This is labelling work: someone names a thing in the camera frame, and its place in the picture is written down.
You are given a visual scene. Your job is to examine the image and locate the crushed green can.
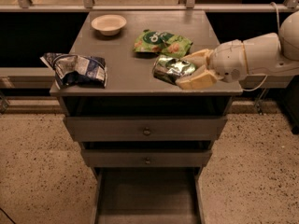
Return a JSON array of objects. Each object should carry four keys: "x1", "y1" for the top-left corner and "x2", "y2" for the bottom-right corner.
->
[{"x1": 152, "y1": 55, "x2": 197, "y2": 85}]

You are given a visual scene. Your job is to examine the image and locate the grey open bottom drawer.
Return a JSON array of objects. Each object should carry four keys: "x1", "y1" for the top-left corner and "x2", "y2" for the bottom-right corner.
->
[{"x1": 90, "y1": 168, "x2": 206, "y2": 224}]

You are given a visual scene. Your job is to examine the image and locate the metal railing frame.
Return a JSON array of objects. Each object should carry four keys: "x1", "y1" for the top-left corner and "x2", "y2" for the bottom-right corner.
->
[{"x1": 0, "y1": 0, "x2": 299, "y2": 91}]

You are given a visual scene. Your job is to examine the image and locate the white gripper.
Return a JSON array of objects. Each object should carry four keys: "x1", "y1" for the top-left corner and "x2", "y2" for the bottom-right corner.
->
[{"x1": 176, "y1": 40, "x2": 248, "y2": 90}]

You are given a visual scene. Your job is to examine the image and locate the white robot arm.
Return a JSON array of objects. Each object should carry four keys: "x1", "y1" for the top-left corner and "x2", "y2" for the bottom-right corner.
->
[{"x1": 176, "y1": 11, "x2": 299, "y2": 90}]

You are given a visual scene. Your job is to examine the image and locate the blue white chip bag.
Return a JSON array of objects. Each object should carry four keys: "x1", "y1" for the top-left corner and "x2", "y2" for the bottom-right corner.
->
[{"x1": 40, "y1": 52, "x2": 107, "y2": 88}]

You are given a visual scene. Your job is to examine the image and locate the grey top drawer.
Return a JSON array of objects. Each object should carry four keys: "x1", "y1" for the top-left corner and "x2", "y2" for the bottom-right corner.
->
[{"x1": 64, "y1": 117, "x2": 227, "y2": 142}]

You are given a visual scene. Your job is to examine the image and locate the round brass top knob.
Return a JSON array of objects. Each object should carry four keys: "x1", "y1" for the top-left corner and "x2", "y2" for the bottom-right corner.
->
[{"x1": 143, "y1": 128, "x2": 151, "y2": 136}]

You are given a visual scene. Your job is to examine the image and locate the white cable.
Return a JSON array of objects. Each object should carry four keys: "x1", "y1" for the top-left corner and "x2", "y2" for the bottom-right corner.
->
[{"x1": 241, "y1": 1, "x2": 280, "y2": 93}]

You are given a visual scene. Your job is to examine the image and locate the green chip bag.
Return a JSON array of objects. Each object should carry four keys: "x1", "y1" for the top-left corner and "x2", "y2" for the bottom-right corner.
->
[{"x1": 134, "y1": 30, "x2": 192, "y2": 58}]

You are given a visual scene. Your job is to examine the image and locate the white bowl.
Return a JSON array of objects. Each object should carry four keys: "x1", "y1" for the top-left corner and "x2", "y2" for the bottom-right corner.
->
[{"x1": 92, "y1": 15, "x2": 127, "y2": 36}]

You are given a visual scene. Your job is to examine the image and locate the grey wooden drawer cabinet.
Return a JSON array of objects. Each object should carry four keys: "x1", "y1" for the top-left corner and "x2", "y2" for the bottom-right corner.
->
[{"x1": 50, "y1": 9, "x2": 244, "y2": 224}]

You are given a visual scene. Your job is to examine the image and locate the grey middle drawer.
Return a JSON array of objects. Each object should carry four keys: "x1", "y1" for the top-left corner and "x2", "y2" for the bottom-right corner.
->
[{"x1": 81, "y1": 149, "x2": 211, "y2": 168}]

